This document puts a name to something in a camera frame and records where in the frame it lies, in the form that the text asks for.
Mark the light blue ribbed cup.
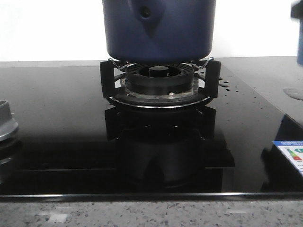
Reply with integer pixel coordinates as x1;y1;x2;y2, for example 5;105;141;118
291;0;303;66

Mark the black pot support grate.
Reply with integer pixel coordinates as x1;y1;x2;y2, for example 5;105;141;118
100;57;221;109

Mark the blue cooking pot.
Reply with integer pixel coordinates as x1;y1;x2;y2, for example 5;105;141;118
102;0;216;63

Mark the black gas burner head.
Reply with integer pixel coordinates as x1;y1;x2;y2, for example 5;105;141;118
125;63;194;95

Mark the black glass gas cooktop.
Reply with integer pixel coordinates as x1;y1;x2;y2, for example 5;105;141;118
0;66;303;201

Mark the silver stove control knob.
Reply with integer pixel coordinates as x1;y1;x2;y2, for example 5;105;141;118
0;100;18;141

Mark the energy rating label sticker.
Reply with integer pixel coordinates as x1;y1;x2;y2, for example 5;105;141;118
272;140;303;175

